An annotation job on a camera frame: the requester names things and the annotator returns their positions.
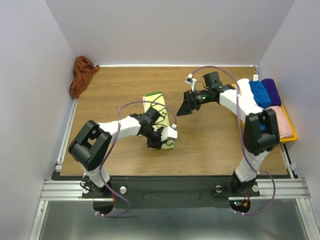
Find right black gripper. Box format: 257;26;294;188
176;89;211;117

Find green cream patterned towel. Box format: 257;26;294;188
142;91;175;150

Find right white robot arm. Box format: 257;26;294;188
176;84;280;195

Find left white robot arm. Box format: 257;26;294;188
68;113;168;197

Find white rolled towel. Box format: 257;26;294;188
236;78;262;110

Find blue rolled towel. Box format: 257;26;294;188
249;81;272;109

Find purple rolled towel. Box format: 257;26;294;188
261;78;282;106

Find brown crumpled towel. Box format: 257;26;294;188
69;56;100;99

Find pink rolled towel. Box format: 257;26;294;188
267;105;293;139

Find yellow plastic tray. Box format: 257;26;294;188
233;78;297;143

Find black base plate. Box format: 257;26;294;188
80;175;260;212

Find aluminium frame rail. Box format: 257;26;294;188
29;99;320;240

